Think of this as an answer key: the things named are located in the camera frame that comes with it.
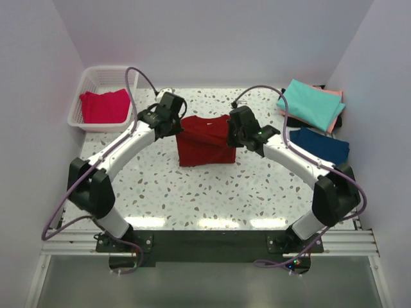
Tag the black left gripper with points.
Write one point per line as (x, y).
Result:
(176, 129)

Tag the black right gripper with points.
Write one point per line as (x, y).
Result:
(230, 140)

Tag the dark red t-shirt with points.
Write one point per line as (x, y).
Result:
(204, 141)

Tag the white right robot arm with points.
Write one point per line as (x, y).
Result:
(334, 192)

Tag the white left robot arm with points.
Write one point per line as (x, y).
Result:
(89, 184)

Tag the magenta t-shirt in basket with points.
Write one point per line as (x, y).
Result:
(107, 108)

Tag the white plastic laundry basket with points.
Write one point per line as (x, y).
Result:
(99, 80)

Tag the teal folded t-shirt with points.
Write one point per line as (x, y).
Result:
(294, 94)

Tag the navy blue folded t-shirt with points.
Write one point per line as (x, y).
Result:
(326, 148)

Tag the pink folded t-shirt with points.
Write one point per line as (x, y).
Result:
(322, 108)

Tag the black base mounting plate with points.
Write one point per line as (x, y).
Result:
(217, 246)

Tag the aluminium frame rail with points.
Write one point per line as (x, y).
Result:
(356, 243)

